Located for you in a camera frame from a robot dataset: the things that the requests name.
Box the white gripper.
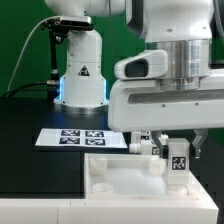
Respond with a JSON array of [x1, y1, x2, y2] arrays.
[[108, 73, 224, 159]]

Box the white square tabletop tray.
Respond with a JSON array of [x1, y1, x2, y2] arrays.
[[84, 153, 199, 200]]

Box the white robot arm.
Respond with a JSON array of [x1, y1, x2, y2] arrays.
[[45, 0, 224, 132]]

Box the white L-shaped corner fence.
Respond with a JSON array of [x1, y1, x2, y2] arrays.
[[0, 175, 218, 224]]

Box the white tag sheet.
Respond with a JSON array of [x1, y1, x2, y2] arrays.
[[35, 128, 127, 148]]

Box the black cables at left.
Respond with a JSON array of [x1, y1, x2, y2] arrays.
[[2, 79, 61, 98]]

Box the black camera on stand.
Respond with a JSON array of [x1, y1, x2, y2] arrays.
[[40, 16, 94, 103]]

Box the white camera cable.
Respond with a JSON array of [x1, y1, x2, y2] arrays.
[[6, 18, 51, 93]]

